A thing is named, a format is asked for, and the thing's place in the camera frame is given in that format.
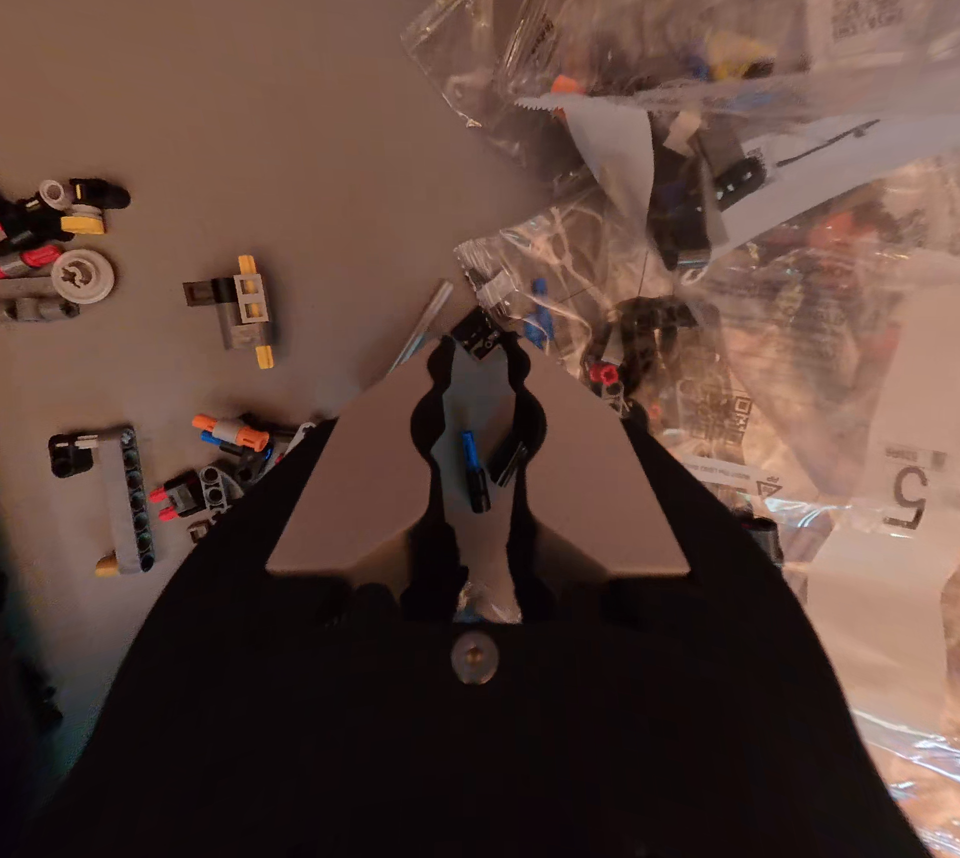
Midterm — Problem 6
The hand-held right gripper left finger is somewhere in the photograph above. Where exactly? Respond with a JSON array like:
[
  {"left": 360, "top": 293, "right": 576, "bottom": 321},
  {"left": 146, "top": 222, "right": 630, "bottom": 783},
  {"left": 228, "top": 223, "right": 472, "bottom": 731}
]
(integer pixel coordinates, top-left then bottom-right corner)
[{"left": 264, "top": 337, "right": 470, "bottom": 623}]

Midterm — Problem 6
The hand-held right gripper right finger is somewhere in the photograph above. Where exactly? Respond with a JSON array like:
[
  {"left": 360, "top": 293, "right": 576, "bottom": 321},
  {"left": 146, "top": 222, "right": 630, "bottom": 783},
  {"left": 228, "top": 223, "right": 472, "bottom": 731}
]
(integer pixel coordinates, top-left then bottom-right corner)
[{"left": 502, "top": 332, "right": 693, "bottom": 624}]

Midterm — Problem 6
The short black lego pin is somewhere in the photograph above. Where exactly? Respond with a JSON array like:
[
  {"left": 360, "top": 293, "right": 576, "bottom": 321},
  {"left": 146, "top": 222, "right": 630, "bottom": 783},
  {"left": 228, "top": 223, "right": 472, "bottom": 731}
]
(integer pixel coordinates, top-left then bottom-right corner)
[{"left": 486, "top": 441, "right": 531, "bottom": 489}]

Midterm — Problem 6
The blue black lego pin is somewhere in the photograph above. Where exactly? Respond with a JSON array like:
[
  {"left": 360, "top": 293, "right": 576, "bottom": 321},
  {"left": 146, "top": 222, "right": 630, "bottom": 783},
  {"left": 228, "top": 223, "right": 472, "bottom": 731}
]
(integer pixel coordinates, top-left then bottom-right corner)
[{"left": 459, "top": 428, "right": 493, "bottom": 515}]

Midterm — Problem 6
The small black lego block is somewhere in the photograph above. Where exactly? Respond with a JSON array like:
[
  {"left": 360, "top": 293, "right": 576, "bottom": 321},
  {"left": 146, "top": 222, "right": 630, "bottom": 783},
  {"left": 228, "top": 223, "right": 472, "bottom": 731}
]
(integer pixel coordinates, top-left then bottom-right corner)
[{"left": 449, "top": 306, "right": 506, "bottom": 359}]

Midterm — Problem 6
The orange grey lego pin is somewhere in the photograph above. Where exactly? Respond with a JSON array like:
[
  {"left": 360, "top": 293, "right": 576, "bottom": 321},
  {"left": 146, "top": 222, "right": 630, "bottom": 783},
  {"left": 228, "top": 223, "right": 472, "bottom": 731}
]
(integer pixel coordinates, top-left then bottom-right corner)
[{"left": 190, "top": 413, "right": 272, "bottom": 453}]

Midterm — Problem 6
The black red lego pin block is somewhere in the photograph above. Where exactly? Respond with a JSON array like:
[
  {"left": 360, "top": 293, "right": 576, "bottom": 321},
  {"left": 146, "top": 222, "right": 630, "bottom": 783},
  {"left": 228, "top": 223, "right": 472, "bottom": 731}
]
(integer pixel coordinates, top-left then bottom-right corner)
[{"left": 147, "top": 471, "right": 208, "bottom": 523}]

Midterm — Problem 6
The grey yellow lego connector assembly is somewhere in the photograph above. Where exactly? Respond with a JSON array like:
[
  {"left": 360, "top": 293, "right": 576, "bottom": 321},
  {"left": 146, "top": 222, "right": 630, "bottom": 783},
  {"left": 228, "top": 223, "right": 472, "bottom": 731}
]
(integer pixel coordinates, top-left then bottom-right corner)
[{"left": 183, "top": 254, "right": 276, "bottom": 371}]

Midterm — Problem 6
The grey lego beam black connector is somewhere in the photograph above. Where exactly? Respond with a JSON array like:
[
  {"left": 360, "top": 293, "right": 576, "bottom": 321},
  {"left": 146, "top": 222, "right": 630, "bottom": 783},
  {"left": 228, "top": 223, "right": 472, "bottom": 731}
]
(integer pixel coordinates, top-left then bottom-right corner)
[{"left": 48, "top": 426, "right": 157, "bottom": 579}]

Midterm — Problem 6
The grey lego pulley wheel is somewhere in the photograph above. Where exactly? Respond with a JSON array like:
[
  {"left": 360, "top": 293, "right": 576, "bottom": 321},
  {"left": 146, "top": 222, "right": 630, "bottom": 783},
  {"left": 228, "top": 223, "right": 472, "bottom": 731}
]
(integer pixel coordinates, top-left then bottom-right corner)
[{"left": 50, "top": 248, "right": 117, "bottom": 305}]

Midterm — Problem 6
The black yellow lego connector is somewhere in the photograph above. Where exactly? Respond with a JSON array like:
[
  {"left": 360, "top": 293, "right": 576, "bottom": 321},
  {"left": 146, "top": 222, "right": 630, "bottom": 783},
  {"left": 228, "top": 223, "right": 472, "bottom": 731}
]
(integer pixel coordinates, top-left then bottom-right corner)
[{"left": 67, "top": 177, "right": 133, "bottom": 236}]

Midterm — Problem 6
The pile of clear lego bags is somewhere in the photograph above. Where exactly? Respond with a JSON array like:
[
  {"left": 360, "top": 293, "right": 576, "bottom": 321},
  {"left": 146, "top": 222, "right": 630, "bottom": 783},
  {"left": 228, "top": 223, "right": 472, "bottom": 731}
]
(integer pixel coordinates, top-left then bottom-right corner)
[{"left": 401, "top": 0, "right": 960, "bottom": 858}]

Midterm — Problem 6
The orange blue black connector cluster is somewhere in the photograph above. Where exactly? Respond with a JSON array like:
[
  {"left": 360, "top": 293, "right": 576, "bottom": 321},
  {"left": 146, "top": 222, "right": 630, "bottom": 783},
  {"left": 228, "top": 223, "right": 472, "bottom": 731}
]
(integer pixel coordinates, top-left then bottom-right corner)
[{"left": 200, "top": 431, "right": 276, "bottom": 486}]

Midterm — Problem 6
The large clear bag white label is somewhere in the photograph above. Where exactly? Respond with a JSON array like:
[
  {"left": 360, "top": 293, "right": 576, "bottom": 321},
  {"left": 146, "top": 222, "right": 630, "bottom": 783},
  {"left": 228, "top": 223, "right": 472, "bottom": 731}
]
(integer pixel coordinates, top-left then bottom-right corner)
[{"left": 577, "top": 228, "right": 960, "bottom": 574}]

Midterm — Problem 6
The black perforated pad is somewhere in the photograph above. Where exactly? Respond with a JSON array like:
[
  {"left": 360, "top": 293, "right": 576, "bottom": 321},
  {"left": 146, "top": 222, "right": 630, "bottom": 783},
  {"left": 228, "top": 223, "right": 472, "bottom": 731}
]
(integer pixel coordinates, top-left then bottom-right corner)
[{"left": 0, "top": 558, "right": 54, "bottom": 855}]

